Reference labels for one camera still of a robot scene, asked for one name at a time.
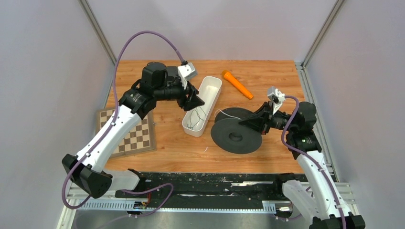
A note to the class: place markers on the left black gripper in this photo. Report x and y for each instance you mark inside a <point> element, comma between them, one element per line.
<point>192,101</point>

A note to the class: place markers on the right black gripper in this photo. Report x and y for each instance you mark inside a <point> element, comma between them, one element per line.
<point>262,119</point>

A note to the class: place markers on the black spool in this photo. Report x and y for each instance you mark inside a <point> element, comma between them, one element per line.
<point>232,137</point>
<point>172,73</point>

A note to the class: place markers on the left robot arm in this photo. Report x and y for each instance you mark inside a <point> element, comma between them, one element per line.
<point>158,82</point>

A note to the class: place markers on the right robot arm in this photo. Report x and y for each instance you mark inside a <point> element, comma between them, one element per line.
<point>324,207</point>

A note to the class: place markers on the white oblong tray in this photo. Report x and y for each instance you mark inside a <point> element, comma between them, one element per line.
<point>196,120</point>

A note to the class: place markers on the orange flashlight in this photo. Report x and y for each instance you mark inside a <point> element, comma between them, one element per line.
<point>227,75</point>

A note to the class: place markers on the wooden chessboard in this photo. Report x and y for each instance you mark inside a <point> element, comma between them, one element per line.
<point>139,139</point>

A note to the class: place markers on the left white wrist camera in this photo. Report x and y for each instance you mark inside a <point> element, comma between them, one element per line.
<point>186,72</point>

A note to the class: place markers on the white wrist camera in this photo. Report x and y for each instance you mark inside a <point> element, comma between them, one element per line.
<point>186,72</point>
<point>276,97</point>

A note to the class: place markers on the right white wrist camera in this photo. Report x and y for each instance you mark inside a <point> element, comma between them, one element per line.
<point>276,97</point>

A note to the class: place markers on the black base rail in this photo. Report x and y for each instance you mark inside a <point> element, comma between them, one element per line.
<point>197,192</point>

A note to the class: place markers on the right aluminium frame post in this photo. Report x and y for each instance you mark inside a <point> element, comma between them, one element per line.
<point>333,14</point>

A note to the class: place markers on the aluminium frame post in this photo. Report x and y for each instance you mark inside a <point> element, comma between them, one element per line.
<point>333,14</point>
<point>97,29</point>

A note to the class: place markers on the left aluminium frame post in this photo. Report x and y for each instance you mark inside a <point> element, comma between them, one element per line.
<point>97,29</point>

